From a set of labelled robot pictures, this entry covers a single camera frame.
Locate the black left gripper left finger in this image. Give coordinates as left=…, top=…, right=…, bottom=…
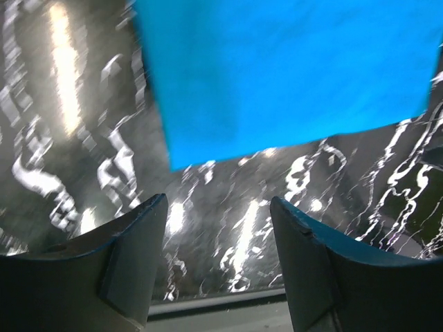
left=1, top=194, right=168, bottom=331

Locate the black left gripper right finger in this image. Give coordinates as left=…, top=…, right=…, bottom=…
left=270, top=197, right=442, bottom=331

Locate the blue t shirt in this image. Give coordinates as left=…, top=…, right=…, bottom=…
left=134, top=0, right=442, bottom=170

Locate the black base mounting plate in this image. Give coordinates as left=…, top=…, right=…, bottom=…
left=144, top=288, right=293, bottom=331

